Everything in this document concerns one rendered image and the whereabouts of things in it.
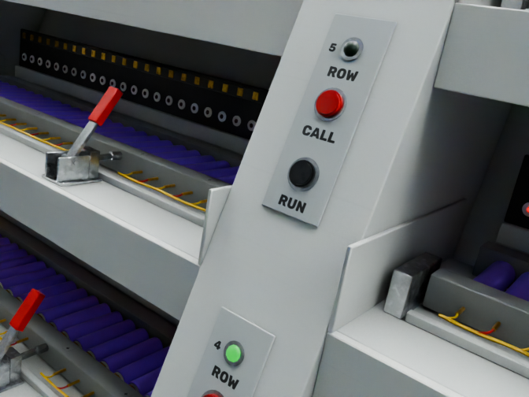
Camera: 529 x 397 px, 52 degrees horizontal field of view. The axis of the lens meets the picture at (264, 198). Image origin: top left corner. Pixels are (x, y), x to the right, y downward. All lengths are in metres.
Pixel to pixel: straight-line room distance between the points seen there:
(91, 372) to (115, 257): 0.13
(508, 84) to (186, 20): 0.24
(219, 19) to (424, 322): 0.25
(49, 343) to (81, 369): 0.05
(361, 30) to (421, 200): 0.11
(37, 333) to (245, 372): 0.28
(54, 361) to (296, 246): 0.30
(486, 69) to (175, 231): 0.23
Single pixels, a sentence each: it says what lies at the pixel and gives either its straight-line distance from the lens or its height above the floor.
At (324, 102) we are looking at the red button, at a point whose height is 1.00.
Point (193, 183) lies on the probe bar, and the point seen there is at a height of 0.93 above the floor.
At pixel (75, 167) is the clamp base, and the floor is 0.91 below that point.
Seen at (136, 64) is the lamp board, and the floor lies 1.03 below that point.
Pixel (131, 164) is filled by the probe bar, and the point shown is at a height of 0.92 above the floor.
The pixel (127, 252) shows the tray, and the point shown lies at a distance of 0.40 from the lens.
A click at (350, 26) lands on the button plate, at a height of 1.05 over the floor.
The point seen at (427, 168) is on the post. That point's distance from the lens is 0.35.
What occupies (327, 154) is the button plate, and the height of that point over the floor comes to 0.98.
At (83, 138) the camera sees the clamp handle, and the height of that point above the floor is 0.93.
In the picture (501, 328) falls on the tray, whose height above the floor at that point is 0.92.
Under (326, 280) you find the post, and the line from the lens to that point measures 0.30.
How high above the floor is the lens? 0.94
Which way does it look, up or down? level
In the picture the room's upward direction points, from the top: 21 degrees clockwise
